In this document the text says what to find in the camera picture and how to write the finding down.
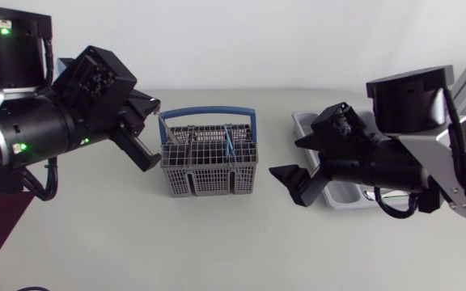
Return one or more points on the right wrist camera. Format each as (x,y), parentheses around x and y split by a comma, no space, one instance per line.
(338,121)

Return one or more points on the grey cutlery basket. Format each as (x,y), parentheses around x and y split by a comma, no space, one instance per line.
(208,165)

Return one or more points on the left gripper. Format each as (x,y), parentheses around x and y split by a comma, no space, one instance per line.
(123,115)

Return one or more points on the steel cutlery piece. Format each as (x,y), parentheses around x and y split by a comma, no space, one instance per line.
(167,128)

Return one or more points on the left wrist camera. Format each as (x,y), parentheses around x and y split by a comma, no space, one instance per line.
(95,77)

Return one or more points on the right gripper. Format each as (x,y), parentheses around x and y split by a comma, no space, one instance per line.
(348,161)

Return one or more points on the steel spoon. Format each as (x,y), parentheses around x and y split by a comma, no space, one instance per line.
(382,196)

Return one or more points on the grey cutlery tray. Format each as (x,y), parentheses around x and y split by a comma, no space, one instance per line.
(340,196)

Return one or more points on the blue plastic cutlery piece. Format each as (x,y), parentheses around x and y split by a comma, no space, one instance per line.
(229,143)

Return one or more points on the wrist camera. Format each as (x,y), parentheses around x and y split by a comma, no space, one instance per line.
(338,121)
(95,77)

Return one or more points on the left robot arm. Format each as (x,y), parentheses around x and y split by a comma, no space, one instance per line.
(35,129)

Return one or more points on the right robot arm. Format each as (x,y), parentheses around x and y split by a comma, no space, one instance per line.
(415,121)

